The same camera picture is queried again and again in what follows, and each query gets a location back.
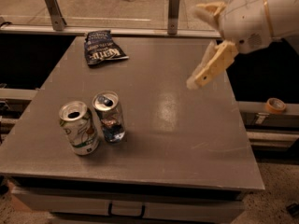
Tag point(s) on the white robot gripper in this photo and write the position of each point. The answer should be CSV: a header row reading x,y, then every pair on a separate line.
x,y
246,22

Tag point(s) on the silver blue redbull can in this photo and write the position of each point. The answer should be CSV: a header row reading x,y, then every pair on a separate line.
x,y
108,109

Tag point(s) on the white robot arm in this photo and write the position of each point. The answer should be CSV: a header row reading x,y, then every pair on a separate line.
x,y
283,17

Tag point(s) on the white green 7up can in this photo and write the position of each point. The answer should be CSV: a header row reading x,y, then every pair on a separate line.
x,y
76,119

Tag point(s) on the orange tape roll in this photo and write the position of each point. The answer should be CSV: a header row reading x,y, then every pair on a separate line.
x,y
275,106

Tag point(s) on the dark blue chip bag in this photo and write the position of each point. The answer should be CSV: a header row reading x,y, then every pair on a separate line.
x,y
99,46

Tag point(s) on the black object on floor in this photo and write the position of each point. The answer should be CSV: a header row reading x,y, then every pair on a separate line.
x,y
293,209

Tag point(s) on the middle metal railing bracket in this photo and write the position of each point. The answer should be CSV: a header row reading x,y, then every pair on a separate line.
x,y
173,11

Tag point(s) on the metal railing bracket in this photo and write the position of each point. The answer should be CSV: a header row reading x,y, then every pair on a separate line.
x,y
173,11
56,17

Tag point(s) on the left metal railing bracket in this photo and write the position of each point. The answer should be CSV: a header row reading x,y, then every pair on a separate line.
x,y
56,17

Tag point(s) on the white drawer with black handle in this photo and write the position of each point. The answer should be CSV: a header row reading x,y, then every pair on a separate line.
x,y
117,207

